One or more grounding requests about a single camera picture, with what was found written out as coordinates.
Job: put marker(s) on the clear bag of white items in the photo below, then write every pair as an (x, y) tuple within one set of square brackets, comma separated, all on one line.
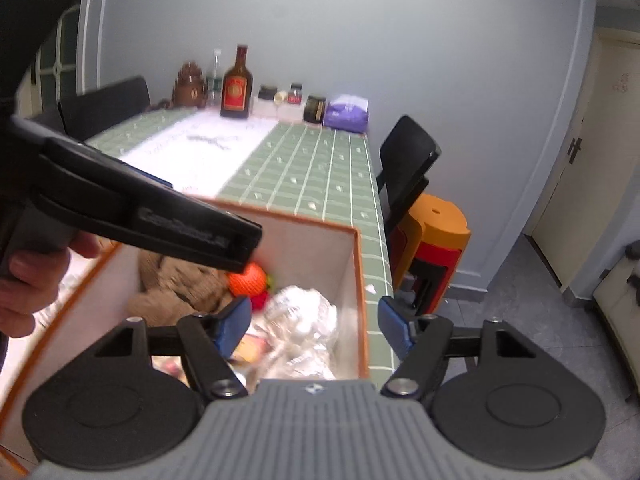
[(298, 330)]

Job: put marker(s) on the cream room door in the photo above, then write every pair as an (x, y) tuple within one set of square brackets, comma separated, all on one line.
[(589, 208)]

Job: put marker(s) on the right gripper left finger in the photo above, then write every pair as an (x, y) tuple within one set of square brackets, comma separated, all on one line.
[(208, 342)]

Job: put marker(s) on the dark glass jar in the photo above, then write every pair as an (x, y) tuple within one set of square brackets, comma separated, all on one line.
[(314, 109)]

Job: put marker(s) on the purple tissue pack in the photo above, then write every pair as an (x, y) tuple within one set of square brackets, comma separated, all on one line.
[(347, 113)]

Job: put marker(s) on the small red label bottle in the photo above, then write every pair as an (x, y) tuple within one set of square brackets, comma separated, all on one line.
[(295, 94)]

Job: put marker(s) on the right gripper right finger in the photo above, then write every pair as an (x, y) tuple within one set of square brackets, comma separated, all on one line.
[(420, 343)]

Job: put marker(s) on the black chair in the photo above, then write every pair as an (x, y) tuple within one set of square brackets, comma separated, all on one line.
[(406, 155), (93, 112)]

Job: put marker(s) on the green grid tablecloth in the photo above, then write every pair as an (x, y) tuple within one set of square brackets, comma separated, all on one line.
[(308, 171)]

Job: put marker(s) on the brown plush toy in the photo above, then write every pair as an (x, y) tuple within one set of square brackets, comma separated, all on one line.
[(172, 289)]

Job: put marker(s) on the brown bear canister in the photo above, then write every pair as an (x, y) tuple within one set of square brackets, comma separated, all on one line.
[(189, 89)]

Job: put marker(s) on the black chair right side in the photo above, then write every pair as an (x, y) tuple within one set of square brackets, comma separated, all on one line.
[(406, 155)]

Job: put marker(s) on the orange knitted strawberry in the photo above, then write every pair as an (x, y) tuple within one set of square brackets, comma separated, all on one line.
[(254, 282)]

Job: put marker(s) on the orange cardboard box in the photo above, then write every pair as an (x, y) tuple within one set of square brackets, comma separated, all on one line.
[(295, 251)]

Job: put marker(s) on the black chair far left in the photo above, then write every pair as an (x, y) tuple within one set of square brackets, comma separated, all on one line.
[(93, 112)]

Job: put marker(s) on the orange plastic stool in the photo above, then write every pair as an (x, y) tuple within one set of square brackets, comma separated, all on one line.
[(428, 244)]

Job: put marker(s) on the small tape roll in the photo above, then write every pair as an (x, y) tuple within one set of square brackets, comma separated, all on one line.
[(280, 98)]

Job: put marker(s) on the white table runner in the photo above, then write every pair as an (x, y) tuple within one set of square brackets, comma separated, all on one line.
[(200, 154)]

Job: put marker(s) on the clear water bottle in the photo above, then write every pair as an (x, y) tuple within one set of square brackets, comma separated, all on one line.
[(213, 79)]

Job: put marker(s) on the white box stand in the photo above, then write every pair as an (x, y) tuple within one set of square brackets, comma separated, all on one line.
[(283, 112)]

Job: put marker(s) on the brown liquor bottle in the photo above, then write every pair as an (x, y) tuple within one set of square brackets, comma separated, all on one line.
[(237, 87)]

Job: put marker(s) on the glass panel door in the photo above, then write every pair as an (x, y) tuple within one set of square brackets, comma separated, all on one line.
[(53, 72)]

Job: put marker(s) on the person's left hand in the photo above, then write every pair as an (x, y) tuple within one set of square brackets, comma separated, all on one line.
[(34, 280)]

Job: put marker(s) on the pink yellow snack packet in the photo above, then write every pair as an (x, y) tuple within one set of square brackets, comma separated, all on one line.
[(244, 361)]

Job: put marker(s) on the black lid jar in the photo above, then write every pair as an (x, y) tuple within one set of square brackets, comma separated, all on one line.
[(267, 92)]

